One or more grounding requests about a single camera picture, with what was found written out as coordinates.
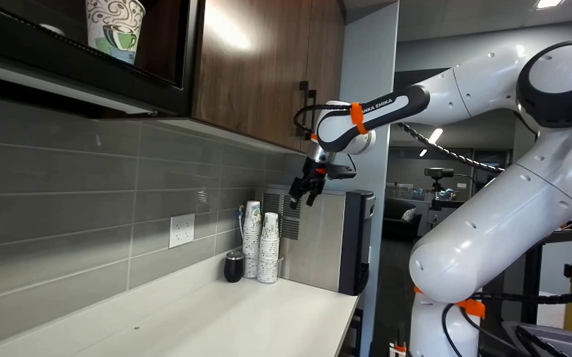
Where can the long ceiling light strip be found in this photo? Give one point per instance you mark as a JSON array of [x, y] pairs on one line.
[[436, 136]]

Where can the small red white object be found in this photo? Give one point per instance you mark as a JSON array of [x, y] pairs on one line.
[[398, 350]]

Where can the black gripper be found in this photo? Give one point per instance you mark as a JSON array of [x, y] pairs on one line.
[[316, 171]]

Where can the grey cart surface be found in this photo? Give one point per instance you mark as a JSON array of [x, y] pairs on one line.
[[557, 340]]

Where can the tall paper cup stack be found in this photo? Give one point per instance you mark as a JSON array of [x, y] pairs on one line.
[[251, 231]]

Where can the black camera on tripod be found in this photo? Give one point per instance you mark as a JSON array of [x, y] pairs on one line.
[[438, 173]]

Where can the stainless steel appliance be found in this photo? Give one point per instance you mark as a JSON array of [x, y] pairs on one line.
[[318, 245]]

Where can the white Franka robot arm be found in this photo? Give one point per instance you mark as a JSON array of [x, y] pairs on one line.
[[497, 225]]

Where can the black tumbler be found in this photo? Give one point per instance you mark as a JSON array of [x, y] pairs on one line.
[[233, 269]]

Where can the black open wall shelf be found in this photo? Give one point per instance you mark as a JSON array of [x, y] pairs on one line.
[[48, 62]]

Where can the black metal stand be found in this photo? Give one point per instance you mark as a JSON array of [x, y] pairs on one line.
[[533, 284]]

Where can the white wall outlet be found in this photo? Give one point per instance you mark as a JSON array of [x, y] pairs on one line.
[[181, 231]]

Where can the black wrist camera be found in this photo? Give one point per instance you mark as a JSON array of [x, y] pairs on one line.
[[342, 173]]

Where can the bright ceiling light panel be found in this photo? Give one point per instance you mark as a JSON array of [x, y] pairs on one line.
[[549, 3]]

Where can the patterned paper cup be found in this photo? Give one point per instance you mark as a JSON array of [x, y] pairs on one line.
[[116, 31]]

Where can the short paper cup stack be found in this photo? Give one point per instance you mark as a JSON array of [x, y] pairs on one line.
[[269, 251]]

